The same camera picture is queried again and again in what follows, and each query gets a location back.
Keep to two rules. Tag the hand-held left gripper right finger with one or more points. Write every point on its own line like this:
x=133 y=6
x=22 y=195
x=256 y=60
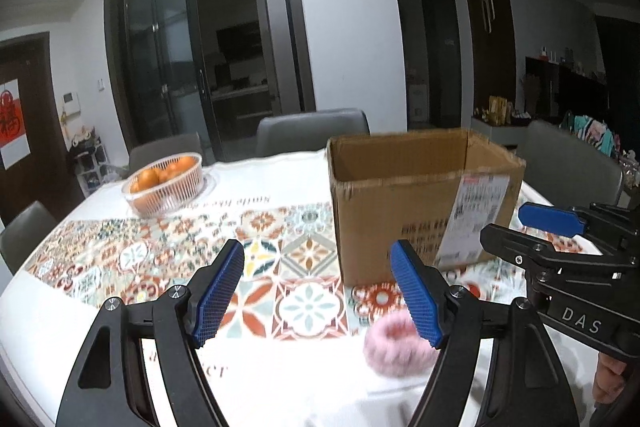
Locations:
x=415 y=292

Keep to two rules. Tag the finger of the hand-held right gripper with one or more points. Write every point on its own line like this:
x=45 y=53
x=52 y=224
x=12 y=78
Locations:
x=520 y=249
x=550 y=218

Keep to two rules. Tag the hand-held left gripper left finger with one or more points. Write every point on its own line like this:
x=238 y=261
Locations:
x=220 y=292

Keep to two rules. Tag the pink fluffy scrunchie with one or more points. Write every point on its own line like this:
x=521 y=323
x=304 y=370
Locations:
x=385 y=352

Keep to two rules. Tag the cardboard box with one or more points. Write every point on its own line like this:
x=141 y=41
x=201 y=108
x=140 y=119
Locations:
x=390 y=227

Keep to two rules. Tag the person's right hand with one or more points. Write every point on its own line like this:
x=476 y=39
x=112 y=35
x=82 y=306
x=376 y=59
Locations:
x=607 y=379

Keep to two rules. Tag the grey dining chair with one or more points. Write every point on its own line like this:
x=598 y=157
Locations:
x=165 y=152
x=25 y=237
x=570 y=167
x=310 y=132

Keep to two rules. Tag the patterned tablecloth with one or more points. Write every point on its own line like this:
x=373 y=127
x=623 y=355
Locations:
x=300 y=267

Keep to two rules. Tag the colourful clothing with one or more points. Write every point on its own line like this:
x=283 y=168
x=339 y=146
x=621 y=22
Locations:
x=592 y=132

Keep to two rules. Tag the white sideboard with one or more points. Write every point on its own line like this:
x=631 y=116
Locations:
x=500 y=134

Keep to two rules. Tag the clear plastic fruit basket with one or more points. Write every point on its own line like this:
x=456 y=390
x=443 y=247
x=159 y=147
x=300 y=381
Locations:
x=165 y=199

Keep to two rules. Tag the yellow gift box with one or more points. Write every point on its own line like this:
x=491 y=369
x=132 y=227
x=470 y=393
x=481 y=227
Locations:
x=498 y=111

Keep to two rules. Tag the dark low cabinet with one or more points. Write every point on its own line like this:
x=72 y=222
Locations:
x=565 y=92

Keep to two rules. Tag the orange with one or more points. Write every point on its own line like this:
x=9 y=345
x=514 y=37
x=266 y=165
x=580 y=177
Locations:
x=186 y=163
x=169 y=173
x=147 y=179

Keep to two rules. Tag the stack of cartons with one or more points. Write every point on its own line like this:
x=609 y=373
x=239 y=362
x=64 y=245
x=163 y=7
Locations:
x=417 y=99

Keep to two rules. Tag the tall dark cabinet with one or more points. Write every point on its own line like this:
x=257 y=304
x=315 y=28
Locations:
x=487 y=47

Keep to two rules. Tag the white shelf rack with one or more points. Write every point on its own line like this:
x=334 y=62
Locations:
x=87 y=162

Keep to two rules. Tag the dark wooden door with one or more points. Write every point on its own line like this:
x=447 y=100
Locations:
x=45 y=132

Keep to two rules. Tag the dark sliding glass door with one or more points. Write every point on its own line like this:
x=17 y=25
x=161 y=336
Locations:
x=160 y=47

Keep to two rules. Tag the white wall switch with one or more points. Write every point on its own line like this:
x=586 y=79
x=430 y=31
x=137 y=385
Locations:
x=100 y=84

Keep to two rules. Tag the white wall intercom panel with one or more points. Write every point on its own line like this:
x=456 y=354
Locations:
x=71 y=102

